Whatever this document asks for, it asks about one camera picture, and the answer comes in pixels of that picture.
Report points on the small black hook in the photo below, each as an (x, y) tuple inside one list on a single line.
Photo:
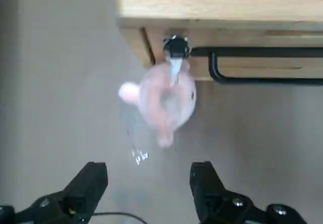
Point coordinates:
[(176, 47)]

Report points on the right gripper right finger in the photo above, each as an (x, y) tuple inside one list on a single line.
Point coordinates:
[(214, 203)]

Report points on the pink plush doll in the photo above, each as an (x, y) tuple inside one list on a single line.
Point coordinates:
[(151, 103)]

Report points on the wooden drawer box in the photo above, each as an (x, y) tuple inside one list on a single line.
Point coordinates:
[(227, 4)]

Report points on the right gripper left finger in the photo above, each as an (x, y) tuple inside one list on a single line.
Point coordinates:
[(83, 188)]

